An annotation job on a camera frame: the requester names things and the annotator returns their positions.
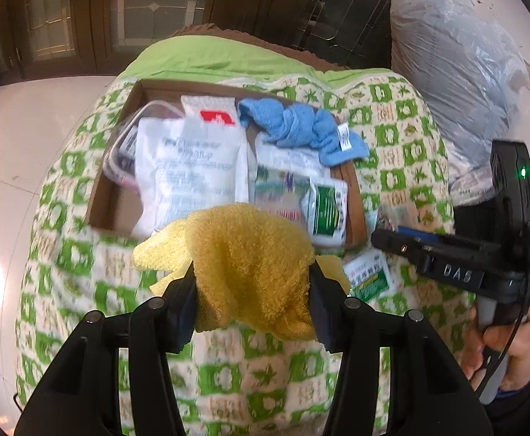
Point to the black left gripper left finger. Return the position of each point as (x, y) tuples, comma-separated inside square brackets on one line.
[(79, 393)]

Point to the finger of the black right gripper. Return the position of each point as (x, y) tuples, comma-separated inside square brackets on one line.
[(418, 235), (395, 243)]

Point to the bag of coloured sticks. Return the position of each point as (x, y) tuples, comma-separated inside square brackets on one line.
[(394, 217)]

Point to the green herbal granule sachet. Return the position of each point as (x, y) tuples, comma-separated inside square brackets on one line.
[(325, 206)]

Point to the dried fruit snack bag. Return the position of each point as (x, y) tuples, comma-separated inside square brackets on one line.
[(280, 193)]

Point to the yellow towel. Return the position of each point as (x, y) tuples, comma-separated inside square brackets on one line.
[(250, 267)]

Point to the blue towel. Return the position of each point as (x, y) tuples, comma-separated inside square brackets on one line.
[(302, 126)]

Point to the red label wet wipe packet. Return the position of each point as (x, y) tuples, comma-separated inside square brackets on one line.
[(221, 110)]

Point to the white medical gauze packet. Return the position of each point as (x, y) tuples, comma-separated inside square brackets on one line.
[(301, 161)]

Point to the person's right hand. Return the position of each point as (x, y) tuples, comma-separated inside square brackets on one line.
[(517, 375)]

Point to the green frog pattern quilt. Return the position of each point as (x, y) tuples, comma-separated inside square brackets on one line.
[(233, 381)]

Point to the large grey plastic bag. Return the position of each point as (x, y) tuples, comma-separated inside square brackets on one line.
[(471, 75)]

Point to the shallow cardboard box tray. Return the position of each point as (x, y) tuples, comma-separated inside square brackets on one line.
[(115, 204)]

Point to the wooden glass door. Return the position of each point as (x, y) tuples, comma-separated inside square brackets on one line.
[(55, 38)]

